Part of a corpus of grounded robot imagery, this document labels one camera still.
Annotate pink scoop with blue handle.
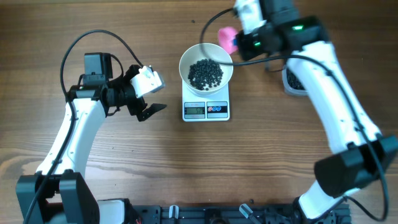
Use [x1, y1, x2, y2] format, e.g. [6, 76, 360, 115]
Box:
[218, 27, 238, 55]

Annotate black beans in container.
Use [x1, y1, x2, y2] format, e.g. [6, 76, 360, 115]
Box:
[286, 69, 304, 90]

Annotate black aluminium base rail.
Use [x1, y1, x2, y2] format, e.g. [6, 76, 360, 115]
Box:
[129, 204, 352, 224]

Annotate cream white bowl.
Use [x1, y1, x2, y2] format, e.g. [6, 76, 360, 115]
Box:
[179, 43, 233, 96]

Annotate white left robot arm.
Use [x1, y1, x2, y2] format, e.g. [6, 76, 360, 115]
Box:
[16, 53, 165, 223]

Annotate black beans in bowl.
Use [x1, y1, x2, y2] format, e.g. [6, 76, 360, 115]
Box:
[188, 59, 223, 91]

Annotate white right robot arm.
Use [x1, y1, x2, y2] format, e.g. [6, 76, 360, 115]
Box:
[233, 1, 397, 222]

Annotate clear plastic food container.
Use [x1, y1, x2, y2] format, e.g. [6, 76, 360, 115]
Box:
[282, 65, 308, 96]

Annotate white digital kitchen scale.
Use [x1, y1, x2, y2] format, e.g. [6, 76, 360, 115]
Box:
[182, 83, 230, 122]

